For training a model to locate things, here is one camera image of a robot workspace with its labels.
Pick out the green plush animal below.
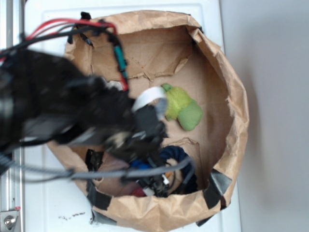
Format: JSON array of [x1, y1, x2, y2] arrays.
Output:
[[161, 83, 203, 131]]

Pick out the aluminium frame rail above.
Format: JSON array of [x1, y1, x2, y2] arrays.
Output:
[[0, 0, 26, 232]]

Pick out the white flat ribbon cable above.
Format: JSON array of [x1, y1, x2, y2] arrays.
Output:
[[131, 87, 169, 113]]

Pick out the dark blue rope ring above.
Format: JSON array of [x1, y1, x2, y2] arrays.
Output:
[[159, 145, 198, 194]]

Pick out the black tape piece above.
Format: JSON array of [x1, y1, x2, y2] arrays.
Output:
[[86, 180, 112, 210], [203, 169, 232, 209]]

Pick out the grey braided cable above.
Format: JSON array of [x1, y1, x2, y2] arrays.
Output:
[[0, 156, 196, 194]]

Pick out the metal corner bracket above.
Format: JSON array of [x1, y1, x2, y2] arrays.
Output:
[[0, 210, 19, 232]]

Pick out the crumpled white paper ball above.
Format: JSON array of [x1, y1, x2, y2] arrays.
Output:
[[107, 81, 123, 91]]

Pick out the black tape piece right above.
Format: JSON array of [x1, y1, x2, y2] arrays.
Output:
[[203, 169, 232, 209]]

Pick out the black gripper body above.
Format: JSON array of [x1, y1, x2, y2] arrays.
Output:
[[120, 154, 174, 197]]

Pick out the brown paper bag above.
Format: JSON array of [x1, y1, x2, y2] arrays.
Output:
[[47, 9, 249, 230]]

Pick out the black tape piece left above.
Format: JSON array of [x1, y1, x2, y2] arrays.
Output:
[[86, 180, 112, 210]]

